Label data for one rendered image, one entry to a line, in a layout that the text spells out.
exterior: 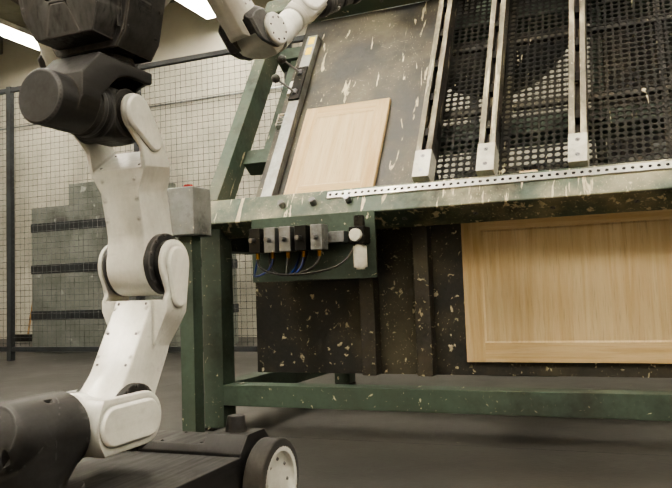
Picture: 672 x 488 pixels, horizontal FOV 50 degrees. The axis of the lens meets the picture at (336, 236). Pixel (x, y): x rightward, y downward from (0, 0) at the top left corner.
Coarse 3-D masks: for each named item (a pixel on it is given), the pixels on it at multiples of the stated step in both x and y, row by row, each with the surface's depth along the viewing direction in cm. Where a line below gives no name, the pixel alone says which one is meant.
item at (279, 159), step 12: (312, 36) 335; (312, 48) 329; (312, 60) 327; (300, 96) 313; (288, 108) 310; (300, 108) 312; (288, 120) 306; (288, 132) 301; (276, 144) 299; (288, 144) 299; (276, 156) 295; (276, 168) 291; (276, 180) 287; (264, 192) 285; (276, 192) 286
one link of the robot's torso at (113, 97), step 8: (112, 88) 157; (112, 96) 155; (120, 96) 157; (112, 104) 154; (120, 104) 156; (112, 112) 154; (120, 112) 155; (112, 120) 154; (120, 120) 156; (104, 128) 154; (112, 128) 155; (120, 128) 157; (96, 136) 155; (104, 136) 155; (112, 136) 157; (120, 136) 158; (128, 136) 159; (88, 144) 164; (104, 144) 163; (112, 144) 163; (120, 144) 163; (128, 144) 164
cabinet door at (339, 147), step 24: (312, 120) 303; (336, 120) 298; (360, 120) 293; (384, 120) 288; (312, 144) 295; (336, 144) 290; (360, 144) 285; (312, 168) 287; (336, 168) 282; (360, 168) 277; (288, 192) 283
